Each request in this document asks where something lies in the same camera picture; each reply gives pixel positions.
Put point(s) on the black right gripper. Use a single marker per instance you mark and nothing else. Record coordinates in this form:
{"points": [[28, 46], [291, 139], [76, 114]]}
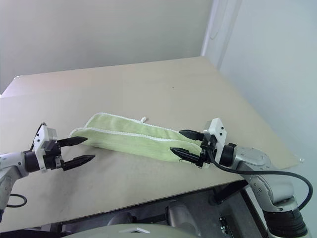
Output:
{"points": [[206, 148]]}

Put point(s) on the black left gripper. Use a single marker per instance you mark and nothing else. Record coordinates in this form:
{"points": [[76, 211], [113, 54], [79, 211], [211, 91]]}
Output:
{"points": [[53, 158]]}

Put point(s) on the light green towel white trim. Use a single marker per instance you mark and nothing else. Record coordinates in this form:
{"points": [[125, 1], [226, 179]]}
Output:
{"points": [[128, 142]]}

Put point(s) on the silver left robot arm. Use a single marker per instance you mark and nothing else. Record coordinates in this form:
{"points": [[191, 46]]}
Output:
{"points": [[12, 161]]}

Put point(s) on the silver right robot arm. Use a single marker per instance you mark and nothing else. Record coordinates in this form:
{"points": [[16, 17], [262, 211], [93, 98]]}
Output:
{"points": [[255, 158]]}

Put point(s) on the small black clip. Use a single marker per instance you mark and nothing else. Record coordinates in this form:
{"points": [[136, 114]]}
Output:
{"points": [[223, 224]]}

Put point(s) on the silver robot torso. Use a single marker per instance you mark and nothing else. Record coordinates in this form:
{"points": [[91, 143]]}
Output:
{"points": [[148, 230]]}

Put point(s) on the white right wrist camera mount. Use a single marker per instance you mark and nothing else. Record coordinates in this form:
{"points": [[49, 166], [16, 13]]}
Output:
{"points": [[218, 129]]}

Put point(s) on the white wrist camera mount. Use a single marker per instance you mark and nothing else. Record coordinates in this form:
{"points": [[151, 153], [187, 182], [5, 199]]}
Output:
{"points": [[218, 129], [40, 138]]}

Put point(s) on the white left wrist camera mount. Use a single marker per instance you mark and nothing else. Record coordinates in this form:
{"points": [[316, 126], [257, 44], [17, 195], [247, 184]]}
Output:
{"points": [[40, 138]]}

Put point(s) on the black table frame strut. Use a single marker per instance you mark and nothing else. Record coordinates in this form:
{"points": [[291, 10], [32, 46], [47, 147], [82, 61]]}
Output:
{"points": [[229, 192]]}

